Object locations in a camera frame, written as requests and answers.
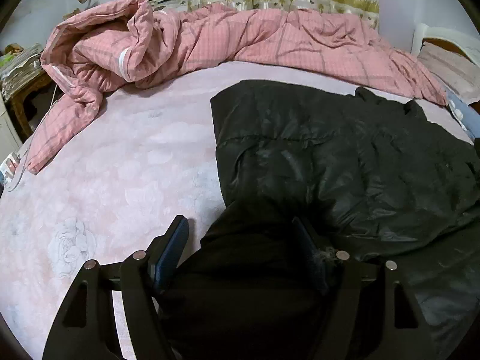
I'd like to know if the clutter on side table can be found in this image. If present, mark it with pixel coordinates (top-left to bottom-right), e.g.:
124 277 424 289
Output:
0 43 44 91

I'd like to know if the blue flowered pillow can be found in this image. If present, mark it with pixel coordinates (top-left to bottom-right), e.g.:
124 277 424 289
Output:
444 86 480 139

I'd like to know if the pink bed sheet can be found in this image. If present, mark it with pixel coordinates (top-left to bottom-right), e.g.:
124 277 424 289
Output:
0 62 480 360

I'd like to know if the black down jacket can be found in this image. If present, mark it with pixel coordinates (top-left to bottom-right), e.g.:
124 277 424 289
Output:
165 79 480 360

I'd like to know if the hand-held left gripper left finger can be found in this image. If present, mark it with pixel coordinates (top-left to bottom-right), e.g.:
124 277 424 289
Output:
42 215 190 360

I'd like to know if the white and wooden headboard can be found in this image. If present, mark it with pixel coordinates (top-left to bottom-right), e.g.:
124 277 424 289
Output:
410 22 480 61

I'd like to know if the pink checked quilt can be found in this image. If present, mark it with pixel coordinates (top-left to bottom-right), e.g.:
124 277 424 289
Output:
28 0 449 175

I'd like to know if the pale pink pillow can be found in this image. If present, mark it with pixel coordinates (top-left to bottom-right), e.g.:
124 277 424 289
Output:
417 40 480 100

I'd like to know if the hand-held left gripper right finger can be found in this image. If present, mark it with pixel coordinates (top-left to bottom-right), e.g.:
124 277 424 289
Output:
292 215 437 360

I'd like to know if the wooden side table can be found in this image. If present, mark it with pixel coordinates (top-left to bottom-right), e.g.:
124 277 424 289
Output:
9 71 57 139

